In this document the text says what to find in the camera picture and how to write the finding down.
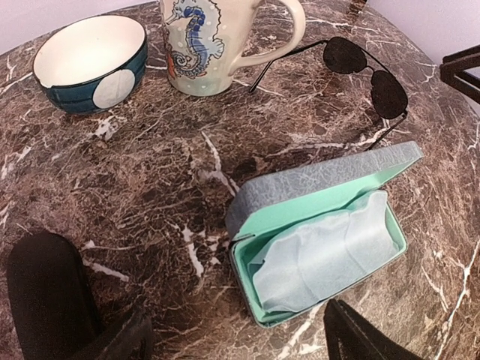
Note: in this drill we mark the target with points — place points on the black glasses case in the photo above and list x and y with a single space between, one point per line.
54 311

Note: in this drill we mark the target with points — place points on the thin wire-frame sunglasses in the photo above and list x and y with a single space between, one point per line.
343 83

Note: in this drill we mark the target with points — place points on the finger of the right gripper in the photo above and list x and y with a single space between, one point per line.
453 72

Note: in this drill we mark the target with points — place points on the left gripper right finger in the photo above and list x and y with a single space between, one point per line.
350 336

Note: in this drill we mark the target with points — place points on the cream seahorse mug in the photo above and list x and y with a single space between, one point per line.
204 41

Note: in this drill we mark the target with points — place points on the large blue cleaning cloth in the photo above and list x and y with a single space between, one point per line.
318 258

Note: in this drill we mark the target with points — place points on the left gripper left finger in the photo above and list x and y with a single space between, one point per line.
120 339

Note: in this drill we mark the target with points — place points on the white and teal bowl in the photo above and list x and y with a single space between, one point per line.
92 65

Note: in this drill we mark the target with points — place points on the blue-grey glasses case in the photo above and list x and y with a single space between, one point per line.
267 205

